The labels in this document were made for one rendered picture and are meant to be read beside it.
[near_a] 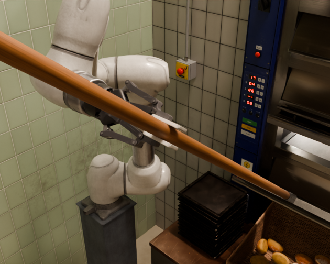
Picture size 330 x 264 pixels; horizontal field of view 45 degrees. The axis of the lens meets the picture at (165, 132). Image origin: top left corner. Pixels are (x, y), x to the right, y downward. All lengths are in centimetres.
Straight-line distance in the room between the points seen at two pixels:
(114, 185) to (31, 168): 54
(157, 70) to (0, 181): 108
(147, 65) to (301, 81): 85
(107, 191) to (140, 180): 17
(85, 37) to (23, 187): 145
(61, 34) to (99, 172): 103
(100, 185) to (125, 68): 65
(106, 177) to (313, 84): 106
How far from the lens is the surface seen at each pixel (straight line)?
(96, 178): 187
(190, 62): 229
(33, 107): 209
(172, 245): 240
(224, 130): 235
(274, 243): 240
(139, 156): 175
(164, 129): 72
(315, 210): 166
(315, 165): 215
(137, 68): 145
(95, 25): 92
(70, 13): 92
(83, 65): 93
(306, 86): 200
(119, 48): 233
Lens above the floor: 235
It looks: 31 degrees down
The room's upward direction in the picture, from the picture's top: straight up
